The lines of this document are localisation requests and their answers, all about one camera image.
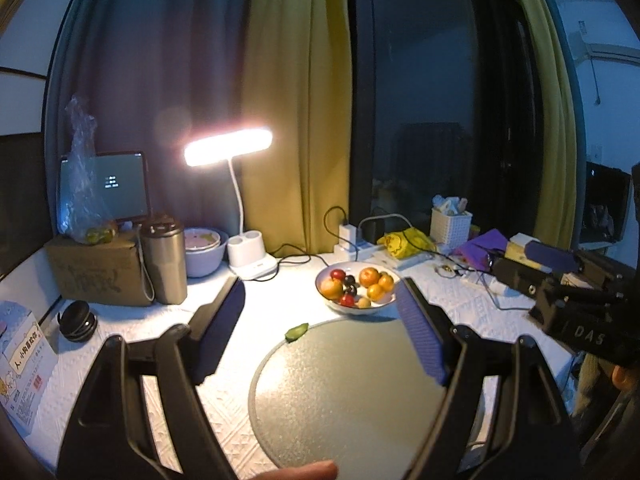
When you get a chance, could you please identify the black monitor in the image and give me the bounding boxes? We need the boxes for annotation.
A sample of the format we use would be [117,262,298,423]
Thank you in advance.
[582,161,632,243]

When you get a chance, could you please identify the white printed box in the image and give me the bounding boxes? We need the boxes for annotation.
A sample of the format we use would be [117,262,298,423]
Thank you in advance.
[0,300,58,436]

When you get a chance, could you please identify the lilac bowl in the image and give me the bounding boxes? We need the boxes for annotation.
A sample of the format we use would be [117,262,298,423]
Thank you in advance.
[184,228,230,278]

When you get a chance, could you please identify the white power strip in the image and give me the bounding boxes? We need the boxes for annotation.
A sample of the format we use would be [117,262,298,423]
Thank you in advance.
[332,242,386,262]

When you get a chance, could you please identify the white toiletry tubes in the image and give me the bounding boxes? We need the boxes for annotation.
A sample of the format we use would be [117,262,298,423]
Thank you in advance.
[432,195,468,217]

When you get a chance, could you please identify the steel tumbler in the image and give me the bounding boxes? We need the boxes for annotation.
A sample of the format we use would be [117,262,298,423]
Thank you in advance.
[139,215,188,305]

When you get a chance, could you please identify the clear plastic bag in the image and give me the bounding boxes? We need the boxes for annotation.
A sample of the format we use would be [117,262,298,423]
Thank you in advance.
[62,94,121,246]

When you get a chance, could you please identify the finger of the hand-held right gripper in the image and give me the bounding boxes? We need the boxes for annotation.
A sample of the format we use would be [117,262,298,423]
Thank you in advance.
[525,241,582,274]
[492,256,556,304]

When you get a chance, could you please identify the patterned pink bowl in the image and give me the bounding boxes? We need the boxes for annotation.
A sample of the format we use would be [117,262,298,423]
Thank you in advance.
[184,229,222,253]

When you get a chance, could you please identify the grey round tray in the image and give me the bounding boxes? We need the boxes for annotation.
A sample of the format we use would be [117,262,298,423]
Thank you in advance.
[248,317,451,471]

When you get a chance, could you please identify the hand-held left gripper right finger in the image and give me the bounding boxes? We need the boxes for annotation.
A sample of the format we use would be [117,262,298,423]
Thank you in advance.
[395,276,583,480]

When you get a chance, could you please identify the yellow plastic bag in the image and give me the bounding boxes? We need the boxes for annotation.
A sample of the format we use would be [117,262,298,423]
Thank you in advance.
[376,227,436,259]

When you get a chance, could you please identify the white air conditioner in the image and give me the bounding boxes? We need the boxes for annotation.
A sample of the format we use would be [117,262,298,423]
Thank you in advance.
[575,42,640,68]

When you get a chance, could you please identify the person's left hand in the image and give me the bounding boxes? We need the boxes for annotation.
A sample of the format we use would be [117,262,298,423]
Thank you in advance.
[250,461,338,480]

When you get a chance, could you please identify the yellow tissue pack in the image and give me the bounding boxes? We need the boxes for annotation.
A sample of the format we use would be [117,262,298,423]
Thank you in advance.
[505,233,538,261]

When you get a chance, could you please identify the black cable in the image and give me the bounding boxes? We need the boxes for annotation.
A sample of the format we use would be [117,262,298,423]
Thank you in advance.
[275,205,351,281]

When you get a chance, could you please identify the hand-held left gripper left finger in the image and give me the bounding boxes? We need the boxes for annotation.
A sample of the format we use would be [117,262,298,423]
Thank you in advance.
[56,275,247,480]

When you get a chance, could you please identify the dark blue curtain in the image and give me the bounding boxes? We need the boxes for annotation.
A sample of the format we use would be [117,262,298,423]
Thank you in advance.
[45,0,261,261]

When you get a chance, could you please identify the brown cardboard box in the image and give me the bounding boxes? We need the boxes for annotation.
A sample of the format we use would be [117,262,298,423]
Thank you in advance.
[44,232,153,307]

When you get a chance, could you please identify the white desk lamp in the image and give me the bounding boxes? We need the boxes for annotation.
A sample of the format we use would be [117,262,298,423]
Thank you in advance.
[183,128,278,281]

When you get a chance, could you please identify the tablet screen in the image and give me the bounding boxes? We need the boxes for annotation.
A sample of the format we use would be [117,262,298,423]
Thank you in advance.
[60,151,151,223]

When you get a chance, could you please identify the white cable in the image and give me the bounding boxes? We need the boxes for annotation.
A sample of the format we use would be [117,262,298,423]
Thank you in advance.
[357,213,416,241]

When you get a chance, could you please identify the white woven basket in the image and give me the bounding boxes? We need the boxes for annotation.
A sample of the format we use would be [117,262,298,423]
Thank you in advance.
[430,208,473,250]

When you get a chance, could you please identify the wide yellow curtain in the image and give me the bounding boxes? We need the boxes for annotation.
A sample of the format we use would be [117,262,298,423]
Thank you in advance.
[240,0,358,261]

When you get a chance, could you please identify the white bowl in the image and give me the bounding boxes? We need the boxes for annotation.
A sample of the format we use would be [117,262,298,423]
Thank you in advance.
[315,261,402,317]

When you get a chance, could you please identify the narrow yellow curtain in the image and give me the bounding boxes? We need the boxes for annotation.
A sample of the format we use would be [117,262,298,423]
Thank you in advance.
[500,0,583,261]

